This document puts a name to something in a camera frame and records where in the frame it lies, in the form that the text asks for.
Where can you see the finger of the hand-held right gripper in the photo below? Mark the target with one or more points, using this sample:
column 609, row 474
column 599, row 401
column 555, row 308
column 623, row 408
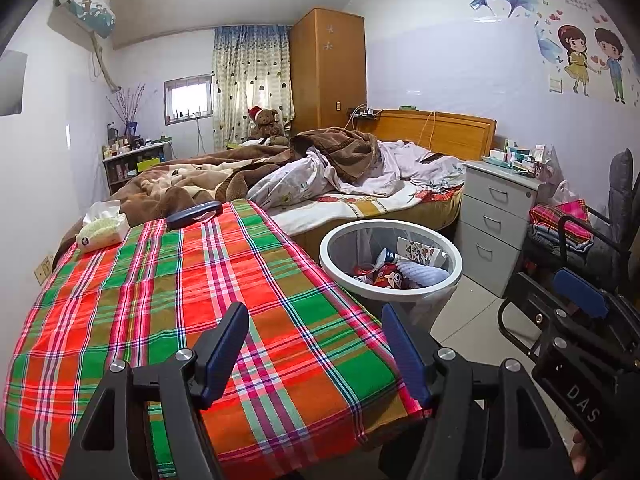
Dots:
column 580, row 290
column 540, row 305

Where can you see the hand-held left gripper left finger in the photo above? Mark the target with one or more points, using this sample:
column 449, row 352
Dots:
column 225, row 345

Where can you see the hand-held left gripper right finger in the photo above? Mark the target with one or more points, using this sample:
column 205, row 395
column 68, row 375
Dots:
column 405, row 355

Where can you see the red drink carton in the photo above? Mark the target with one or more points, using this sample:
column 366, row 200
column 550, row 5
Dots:
column 392, row 277

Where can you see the long white foam net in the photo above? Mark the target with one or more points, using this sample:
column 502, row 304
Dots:
column 425, row 275

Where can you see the white trash bin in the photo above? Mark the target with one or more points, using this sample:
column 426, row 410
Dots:
column 327, row 265

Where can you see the person's right hand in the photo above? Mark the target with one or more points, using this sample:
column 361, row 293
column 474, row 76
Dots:
column 578, row 457

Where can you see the plaid tablecloth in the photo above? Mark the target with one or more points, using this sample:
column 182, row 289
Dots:
column 200, row 300

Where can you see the folded plaid cloth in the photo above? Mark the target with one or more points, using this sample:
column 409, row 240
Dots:
column 560, row 217

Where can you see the white drawer nightstand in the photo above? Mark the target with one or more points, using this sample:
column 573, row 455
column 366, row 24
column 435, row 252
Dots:
column 495, row 230

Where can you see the black chair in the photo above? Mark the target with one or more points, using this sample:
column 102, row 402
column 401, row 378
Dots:
column 622, row 185

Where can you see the clear bin liner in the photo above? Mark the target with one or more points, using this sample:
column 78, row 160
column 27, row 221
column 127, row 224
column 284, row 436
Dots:
column 360, row 240

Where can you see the dark blue glasses case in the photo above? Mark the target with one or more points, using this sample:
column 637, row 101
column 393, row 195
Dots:
column 192, row 212

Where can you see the pile of small boxes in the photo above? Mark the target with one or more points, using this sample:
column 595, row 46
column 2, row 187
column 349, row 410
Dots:
column 520, row 157

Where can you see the cream floral bed sheet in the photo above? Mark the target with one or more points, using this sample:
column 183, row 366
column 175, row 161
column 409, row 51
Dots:
column 350, row 207

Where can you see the tissue pack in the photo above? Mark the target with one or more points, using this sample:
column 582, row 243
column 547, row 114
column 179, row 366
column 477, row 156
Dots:
column 102, row 230

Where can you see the brown blanket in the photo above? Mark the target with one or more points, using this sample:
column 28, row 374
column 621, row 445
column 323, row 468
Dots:
column 225, row 175

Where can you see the dark phone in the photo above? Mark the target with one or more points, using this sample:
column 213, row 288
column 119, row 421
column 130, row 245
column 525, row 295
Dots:
column 441, row 157

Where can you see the light pink sheet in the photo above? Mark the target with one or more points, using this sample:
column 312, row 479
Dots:
column 420, row 172

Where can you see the white floral duvet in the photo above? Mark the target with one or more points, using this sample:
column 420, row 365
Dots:
column 295, row 180

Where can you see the wooden bed headboard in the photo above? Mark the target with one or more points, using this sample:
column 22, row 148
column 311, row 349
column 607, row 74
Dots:
column 450, row 132

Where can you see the white storage shelf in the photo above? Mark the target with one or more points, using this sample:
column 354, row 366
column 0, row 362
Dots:
column 135, row 167

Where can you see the brown teddy bear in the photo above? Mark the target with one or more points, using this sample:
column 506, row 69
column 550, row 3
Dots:
column 267, row 122

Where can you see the power strip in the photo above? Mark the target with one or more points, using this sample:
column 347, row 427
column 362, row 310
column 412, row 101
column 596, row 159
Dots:
column 365, row 113

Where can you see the small window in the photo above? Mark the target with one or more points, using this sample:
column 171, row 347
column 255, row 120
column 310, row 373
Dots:
column 189, row 100

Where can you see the dried branches in vase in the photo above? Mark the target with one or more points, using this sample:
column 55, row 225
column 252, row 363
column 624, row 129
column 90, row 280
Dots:
column 127, row 110

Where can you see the patterned curtain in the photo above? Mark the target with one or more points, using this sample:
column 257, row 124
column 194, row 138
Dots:
column 250, row 85

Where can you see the wooden wardrobe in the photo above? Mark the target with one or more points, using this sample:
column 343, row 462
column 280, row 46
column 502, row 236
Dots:
column 327, row 70

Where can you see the air conditioner pipe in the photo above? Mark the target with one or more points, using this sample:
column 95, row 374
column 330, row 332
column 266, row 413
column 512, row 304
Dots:
column 106, row 67

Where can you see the air conditioner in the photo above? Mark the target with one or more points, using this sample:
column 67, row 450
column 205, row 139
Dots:
column 82, row 5

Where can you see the wall power socket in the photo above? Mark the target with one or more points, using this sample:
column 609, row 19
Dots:
column 44, row 270

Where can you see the cartoon wall decal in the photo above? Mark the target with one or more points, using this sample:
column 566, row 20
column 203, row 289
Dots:
column 590, row 50

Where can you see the silver wall board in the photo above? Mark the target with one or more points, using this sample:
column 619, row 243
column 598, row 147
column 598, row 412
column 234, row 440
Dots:
column 12, row 82

